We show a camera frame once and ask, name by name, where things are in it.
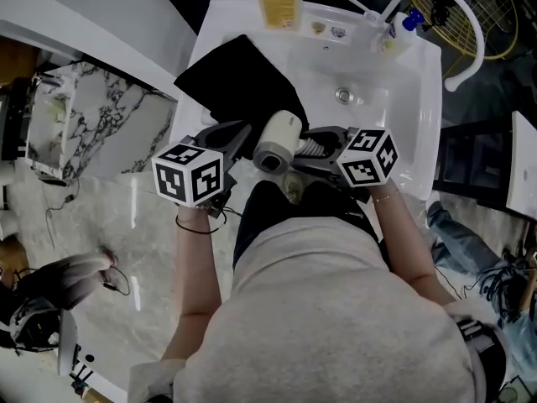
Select white bottle yellow label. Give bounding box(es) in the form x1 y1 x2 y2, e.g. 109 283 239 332
253 0 305 33

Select person's left forearm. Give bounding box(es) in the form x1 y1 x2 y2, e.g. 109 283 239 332
160 202 224 363

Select white basin faucet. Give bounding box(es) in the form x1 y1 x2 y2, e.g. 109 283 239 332
347 0 393 53

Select person's grey shirt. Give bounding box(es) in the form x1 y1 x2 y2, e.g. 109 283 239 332
127 216 509 403

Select blue pump soap bottle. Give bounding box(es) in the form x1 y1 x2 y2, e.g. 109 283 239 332
376 8 425 60

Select white curved hose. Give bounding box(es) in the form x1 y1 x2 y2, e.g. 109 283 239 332
379 0 486 92

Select black cloth bag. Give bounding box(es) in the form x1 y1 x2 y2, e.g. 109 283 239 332
173 34 310 160

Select marble pattern cabinet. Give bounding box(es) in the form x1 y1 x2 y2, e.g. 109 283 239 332
24 60 180 181

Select black metal rack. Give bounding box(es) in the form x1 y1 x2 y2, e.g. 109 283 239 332
435 118 518 210

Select white bathtub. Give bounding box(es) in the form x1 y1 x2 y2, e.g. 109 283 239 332
0 0 199 100

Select person's right forearm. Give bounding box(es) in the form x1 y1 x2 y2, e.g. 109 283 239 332
370 179 459 306

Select person's shoe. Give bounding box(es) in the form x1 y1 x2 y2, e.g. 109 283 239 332
282 171 308 206

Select white ceramic washbasin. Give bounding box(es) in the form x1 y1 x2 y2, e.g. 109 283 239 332
169 0 444 203

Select thin gold bracelet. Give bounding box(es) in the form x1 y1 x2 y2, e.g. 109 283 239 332
371 191 402 206

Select person's black trousers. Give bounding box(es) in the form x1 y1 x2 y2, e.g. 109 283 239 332
232 180 392 270

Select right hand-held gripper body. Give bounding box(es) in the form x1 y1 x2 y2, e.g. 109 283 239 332
318 126 399 189

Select black wrist band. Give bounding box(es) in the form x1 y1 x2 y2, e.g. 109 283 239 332
175 213 222 236

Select black shoulder strap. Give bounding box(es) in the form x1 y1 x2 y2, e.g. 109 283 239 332
456 316 509 398

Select white rectangular basin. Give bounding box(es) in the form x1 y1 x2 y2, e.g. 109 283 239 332
504 110 537 222

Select yellow wire basket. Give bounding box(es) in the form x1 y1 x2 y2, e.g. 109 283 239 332
401 0 520 62

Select beige hair dryer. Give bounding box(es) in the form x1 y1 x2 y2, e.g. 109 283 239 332
252 109 333 175

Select thin floor cable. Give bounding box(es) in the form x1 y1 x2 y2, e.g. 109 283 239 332
43 177 81 252

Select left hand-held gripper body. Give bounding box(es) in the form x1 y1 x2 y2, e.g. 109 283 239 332
151 128 237 222

